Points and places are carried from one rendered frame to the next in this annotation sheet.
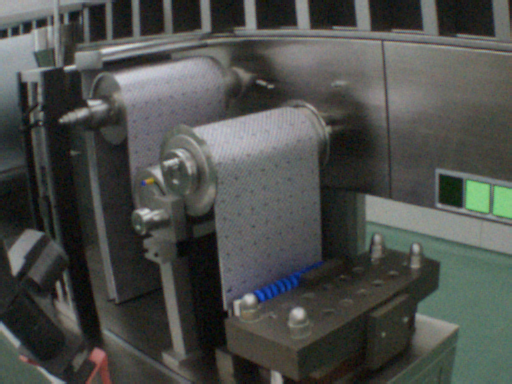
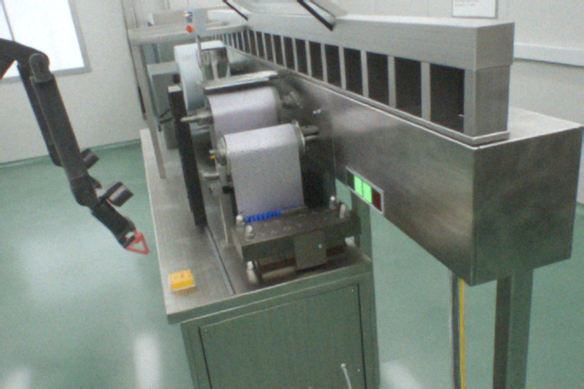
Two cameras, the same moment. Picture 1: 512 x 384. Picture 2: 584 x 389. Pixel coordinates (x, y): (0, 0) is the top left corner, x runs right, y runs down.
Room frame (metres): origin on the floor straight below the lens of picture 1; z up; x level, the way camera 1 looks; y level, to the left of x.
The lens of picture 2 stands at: (-0.37, -0.85, 1.75)
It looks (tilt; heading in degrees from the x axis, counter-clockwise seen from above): 21 degrees down; 27
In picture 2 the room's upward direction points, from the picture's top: 7 degrees counter-clockwise
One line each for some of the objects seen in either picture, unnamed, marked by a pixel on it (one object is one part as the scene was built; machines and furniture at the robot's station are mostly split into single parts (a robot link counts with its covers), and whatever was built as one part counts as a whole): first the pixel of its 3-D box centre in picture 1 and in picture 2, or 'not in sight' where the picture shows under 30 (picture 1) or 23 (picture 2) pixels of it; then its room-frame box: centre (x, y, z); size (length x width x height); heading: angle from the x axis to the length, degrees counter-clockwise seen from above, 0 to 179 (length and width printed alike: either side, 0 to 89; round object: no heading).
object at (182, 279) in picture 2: not in sight; (181, 280); (0.76, 0.17, 0.91); 0.07 x 0.07 x 0.02; 42
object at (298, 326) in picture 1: (298, 320); (249, 232); (0.87, -0.05, 1.05); 0.04 x 0.04 x 0.04
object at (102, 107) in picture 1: (98, 112); (204, 116); (1.20, 0.29, 1.33); 0.06 x 0.06 x 0.06; 42
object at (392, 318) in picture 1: (389, 331); (309, 250); (0.95, -0.21, 0.96); 0.10 x 0.03 x 0.11; 132
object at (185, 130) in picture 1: (186, 170); (225, 154); (1.03, 0.11, 1.25); 0.15 x 0.01 x 0.15; 42
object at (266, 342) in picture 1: (344, 305); (295, 230); (1.01, -0.14, 1.00); 0.40 x 0.16 x 0.06; 132
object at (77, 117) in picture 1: (72, 118); (189, 119); (1.16, 0.33, 1.33); 0.06 x 0.03 x 0.03; 132
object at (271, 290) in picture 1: (287, 286); (275, 214); (1.05, -0.04, 1.03); 0.21 x 0.04 x 0.03; 132
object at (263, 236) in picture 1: (273, 238); (268, 190); (1.07, -0.02, 1.11); 0.23 x 0.01 x 0.18; 132
